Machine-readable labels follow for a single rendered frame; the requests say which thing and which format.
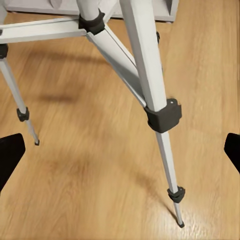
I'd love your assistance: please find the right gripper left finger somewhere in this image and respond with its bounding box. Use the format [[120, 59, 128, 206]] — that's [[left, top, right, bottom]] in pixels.
[[0, 133, 26, 192]]

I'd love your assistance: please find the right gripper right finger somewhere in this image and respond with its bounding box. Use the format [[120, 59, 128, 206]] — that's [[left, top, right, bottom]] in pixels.
[[224, 133, 240, 173]]

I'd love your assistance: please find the camera tripod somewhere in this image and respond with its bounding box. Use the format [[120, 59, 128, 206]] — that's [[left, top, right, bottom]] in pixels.
[[0, 0, 185, 228]]

